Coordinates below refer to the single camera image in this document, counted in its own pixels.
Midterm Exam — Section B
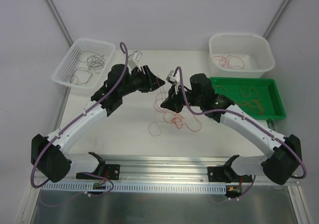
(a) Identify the red wire bundle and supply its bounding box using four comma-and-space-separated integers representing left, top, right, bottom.
148, 78, 172, 137

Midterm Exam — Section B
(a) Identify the pink red wire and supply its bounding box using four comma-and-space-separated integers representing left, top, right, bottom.
218, 52, 246, 70

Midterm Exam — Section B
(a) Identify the black wire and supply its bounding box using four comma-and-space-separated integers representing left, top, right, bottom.
69, 67, 94, 85
78, 51, 107, 72

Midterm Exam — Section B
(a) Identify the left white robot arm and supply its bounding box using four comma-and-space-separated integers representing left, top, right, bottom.
31, 64, 165, 183

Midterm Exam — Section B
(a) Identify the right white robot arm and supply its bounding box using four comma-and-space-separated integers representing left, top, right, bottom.
161, 71, 305, 185

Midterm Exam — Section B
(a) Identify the white plastic tub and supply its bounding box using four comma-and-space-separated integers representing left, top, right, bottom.
208, 33, 275, 78

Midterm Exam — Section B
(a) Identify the white perforated plastic basket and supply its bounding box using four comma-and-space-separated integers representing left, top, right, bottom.
52, 38, 116, 92

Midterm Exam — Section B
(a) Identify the green plastic tray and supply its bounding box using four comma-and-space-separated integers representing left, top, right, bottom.
210, 77, 286, 120

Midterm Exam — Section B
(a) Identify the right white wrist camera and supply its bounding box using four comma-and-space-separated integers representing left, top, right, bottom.
166, 70, 180, 95

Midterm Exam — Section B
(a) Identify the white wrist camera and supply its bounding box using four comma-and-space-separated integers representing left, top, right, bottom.
128, 50, 143, 71
166, 70, 180, 95

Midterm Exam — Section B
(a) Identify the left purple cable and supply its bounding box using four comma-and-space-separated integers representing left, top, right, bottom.
29, 42, 130, 189

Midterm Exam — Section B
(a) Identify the purple cable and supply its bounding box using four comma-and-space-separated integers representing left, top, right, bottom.
173, 66, 308, 179
29, 42, 130, 189

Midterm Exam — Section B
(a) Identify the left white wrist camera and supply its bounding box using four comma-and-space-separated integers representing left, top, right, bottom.
128, 50, 143, 71

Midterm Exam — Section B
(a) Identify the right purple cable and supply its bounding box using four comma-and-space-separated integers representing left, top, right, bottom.
173, 66, 308, 179

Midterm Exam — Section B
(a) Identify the black wire in basket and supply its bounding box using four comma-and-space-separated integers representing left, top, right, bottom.
78, 51, 107, 72

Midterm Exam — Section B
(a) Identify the aluminium mounting rail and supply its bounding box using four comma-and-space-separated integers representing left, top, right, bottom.
31, 156, 300, 186

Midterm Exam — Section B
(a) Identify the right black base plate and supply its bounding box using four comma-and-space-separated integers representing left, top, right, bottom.
207, 166, 253, 183

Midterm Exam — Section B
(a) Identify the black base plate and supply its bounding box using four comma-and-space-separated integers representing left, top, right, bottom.
207, 166, 253, 183
76, 163, 121, 180

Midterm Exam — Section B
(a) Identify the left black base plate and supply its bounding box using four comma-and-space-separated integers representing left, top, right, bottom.
76, 163, 121, 180

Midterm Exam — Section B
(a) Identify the white slotted cable duct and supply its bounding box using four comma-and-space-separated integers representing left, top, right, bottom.
42, 181, 226, 195

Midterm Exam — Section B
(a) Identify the left aluminium frame post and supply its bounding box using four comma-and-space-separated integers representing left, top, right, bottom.
44, 0, 73, 47

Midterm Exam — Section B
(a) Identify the aluminium frame post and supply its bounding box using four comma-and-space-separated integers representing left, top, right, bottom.
44, 0, 73, 47
263, 0, 292, 40

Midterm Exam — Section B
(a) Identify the right aluminium frame post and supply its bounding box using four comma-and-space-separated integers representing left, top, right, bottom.
263, 0, 292, 40

